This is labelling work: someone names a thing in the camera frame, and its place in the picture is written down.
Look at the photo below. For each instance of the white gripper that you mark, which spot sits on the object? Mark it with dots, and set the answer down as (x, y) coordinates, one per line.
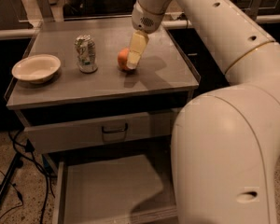
(145, 21)

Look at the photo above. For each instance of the orange fruit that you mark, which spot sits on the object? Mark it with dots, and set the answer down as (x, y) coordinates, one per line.
(122, 59)

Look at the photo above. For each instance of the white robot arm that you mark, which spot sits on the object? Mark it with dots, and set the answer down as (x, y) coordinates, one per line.
(225, 143)

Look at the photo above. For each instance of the closed upper drawer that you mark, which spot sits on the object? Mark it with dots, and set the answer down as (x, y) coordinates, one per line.
(102, 131)

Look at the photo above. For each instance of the grey metal drawer cabinet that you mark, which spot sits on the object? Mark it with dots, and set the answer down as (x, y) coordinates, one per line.
(163, 80)

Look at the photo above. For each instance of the open middle drawer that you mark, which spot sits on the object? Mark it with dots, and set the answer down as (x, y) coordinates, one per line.
(130, 190)

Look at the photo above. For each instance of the crushed green soda can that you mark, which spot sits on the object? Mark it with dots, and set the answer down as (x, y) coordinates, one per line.
(86, 54)

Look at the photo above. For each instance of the white bowl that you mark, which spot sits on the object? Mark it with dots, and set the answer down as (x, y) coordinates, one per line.
(36, 69)

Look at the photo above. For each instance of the black stand leg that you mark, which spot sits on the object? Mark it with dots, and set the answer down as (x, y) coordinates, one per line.
(8, 175)

